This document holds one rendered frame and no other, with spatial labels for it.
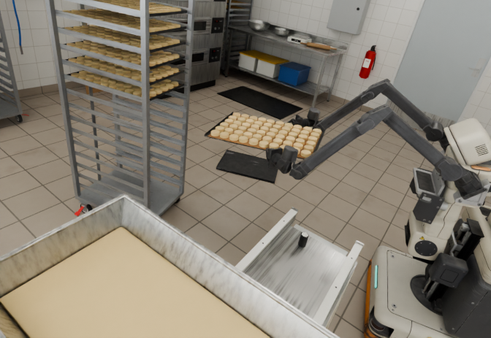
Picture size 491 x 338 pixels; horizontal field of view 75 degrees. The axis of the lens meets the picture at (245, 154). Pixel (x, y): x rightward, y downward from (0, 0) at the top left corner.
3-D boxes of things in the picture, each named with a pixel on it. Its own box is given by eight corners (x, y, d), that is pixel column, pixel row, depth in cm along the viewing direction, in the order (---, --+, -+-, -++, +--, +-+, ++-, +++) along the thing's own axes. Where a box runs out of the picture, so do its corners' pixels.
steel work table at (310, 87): (222, 76, 594) (228, 20, 545) (245, 71, 647) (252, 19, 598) (313, 110, 506) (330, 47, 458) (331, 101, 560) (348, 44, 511)
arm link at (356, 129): (378, 126, 131) (374, 120, 141) (369, 116, 131) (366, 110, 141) (297, 183, 148) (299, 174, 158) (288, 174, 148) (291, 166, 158)
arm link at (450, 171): (384, 100, 127) (381, 95, 137) (359, 124, 133) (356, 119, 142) (467, 172, 129) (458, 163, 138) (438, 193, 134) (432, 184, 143)
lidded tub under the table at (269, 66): (254, 72, 564) (257, 58, 551) (268, 68, 598) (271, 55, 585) (272, 78, 546) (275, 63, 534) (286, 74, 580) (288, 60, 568)
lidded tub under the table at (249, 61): (237, 66, 583) (238, 51, 570) (252, 63, 616) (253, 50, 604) (253, 71, 565) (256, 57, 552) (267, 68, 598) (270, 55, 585)
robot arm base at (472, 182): (486, 190, 128) (478, 177, 138) (473, 176, 127) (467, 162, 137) (463, 200, 133) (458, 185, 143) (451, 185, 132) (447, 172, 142)
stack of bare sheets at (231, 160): (279, 163, 349) (280, 161, 347) (274, 183, 314) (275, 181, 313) (226, 151, 356) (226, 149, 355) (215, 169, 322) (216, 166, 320)
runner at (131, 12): (152, 19, 160) (152, 12, 158) (149, 19, 157) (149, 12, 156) (53, -4, 176) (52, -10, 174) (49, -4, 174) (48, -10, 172)
